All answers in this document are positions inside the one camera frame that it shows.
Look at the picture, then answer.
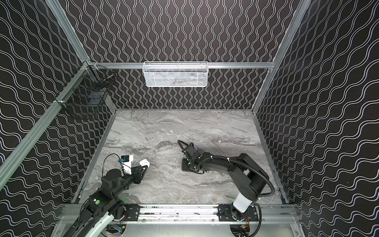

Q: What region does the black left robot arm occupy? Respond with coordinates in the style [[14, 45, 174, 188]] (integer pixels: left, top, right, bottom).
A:
[[64, 164, 149, 237]]

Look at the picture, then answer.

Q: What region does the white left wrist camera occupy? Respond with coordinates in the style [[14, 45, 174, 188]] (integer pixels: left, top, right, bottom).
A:
[[119, 155, 134, 175]]

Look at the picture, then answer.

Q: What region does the white earbud charging case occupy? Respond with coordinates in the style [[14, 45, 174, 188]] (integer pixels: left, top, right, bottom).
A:
[[139, 159, 150, 167]]

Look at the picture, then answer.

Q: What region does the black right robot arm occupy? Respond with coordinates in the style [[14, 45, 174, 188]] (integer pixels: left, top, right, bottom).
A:
[[178, 140, 275, 215]]

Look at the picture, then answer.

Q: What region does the aluminium frame post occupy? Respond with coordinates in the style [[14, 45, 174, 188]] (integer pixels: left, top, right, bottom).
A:
[[252, 0, 311, 114], [1, 1, 89, 189]]

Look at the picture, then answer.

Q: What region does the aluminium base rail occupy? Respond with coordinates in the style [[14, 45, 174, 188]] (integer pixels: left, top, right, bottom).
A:
[[59, 203, 297, 224]]

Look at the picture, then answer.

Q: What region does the aluminium frame post right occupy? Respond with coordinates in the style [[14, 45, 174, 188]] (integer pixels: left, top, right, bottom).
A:
[[252, 0, 311, 114]]

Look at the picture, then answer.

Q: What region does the black wire basket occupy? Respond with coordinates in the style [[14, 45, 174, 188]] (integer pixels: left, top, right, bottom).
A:
[[58, 65, 116, 120]]

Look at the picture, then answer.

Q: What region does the aluminium frame back bar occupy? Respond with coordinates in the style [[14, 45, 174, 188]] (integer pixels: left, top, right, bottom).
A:
[[90, 62, 274, 70]]

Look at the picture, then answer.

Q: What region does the aluminium frame post left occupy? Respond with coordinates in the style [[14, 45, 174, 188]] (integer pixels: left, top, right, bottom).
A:
[[1, 1, 89, 189]]

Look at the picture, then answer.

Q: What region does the white wire mesh basket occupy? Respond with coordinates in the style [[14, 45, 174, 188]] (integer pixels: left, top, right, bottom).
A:
[[142, 66, 209, 87]]

